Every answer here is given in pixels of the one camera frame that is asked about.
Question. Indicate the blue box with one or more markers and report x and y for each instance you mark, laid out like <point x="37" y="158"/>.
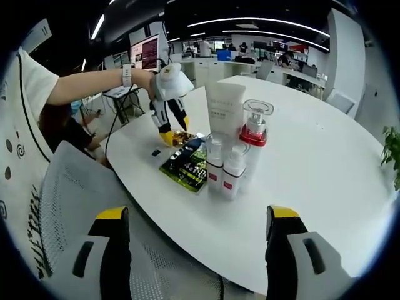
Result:
<point x="227" y="55"/>

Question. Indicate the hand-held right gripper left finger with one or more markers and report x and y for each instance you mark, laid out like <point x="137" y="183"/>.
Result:
<point x="112" y="256"/>

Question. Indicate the tall red-collared skincare bottle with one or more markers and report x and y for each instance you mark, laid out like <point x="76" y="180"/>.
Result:
<point x="253" y="136"/>

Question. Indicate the open laptop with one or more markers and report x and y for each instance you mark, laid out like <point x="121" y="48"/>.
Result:
<point x="147" y="51"/>

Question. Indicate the white printed t-shirt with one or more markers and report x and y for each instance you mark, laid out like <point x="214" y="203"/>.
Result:
<point x="22" y="125"/>

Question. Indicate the potted green plant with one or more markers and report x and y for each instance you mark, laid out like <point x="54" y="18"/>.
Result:
<point x="390" y="140"/>

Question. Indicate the white skincare tube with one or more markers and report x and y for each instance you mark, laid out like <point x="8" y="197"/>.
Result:
<point x="223" y="106"/>

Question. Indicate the white ceiling vent panel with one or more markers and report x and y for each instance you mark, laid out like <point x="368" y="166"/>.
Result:
<point x="37" y="34"/>

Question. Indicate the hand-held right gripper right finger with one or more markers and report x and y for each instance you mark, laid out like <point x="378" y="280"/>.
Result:
<point x="281" y="256"/>

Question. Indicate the long ceiling light strip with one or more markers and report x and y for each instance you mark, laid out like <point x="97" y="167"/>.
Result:
<point x="256" y="19"/>
<point x="275" y="33"/>

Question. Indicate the grey mesh office chair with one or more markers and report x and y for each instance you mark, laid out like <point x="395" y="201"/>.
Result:
<point x="78" y="187"/>

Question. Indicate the green black skincare pouch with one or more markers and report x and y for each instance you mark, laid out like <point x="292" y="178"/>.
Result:
<point x="184" y="168"/>

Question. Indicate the long white office desk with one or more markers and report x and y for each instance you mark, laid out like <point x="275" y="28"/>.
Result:
<point x="212" y="67"/>

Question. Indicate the gold foil skincare sachet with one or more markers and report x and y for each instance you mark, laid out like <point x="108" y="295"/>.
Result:
<point x="182" y="137"/>

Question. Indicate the black-banded white skincare bottle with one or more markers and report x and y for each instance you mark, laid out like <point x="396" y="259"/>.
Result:
<point x="215" y="175"/>

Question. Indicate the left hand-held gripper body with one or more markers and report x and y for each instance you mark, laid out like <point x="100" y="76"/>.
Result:
<point x="172" y="82"/>

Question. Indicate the white wristwatch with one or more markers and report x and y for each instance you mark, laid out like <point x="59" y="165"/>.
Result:
<point x="127" y="75"/>

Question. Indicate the person's left hand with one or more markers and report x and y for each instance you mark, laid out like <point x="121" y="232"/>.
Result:
<point x="142" y="79"/>

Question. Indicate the red-banded white skincare bottle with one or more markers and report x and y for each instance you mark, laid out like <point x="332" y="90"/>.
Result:
<point x="232" y="181"/>

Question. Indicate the small black sample packet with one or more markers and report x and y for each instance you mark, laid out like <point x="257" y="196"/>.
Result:
<point x="156" y="152"/>

